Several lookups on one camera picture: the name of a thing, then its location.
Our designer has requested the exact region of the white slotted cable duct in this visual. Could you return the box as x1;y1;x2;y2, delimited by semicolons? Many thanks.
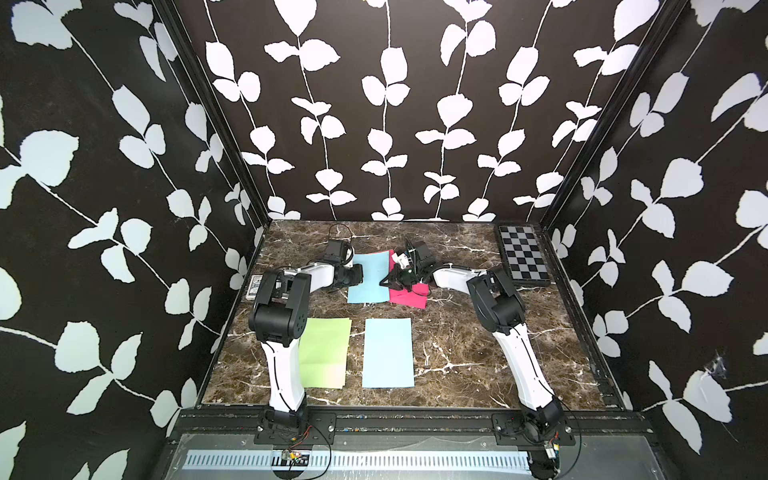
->
181;450;530;475

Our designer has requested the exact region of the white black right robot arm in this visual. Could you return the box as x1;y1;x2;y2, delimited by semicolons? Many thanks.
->
380;254;563;439

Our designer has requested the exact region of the black white chessboard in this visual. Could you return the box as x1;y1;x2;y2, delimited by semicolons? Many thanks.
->
495;224;551;287

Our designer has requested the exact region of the playing card box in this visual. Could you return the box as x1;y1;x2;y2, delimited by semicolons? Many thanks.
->
245;274;263;301

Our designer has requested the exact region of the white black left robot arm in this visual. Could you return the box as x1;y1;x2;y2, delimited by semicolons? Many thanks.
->
248;262;363;431

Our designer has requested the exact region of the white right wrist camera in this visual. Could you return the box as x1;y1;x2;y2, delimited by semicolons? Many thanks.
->
392;241;437;273

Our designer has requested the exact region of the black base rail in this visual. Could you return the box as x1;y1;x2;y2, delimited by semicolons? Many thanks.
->
171;405;653;450

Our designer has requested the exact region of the light blue paper sheet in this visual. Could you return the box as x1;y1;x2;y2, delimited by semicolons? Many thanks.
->
348;251;390;304
362;318;415;389

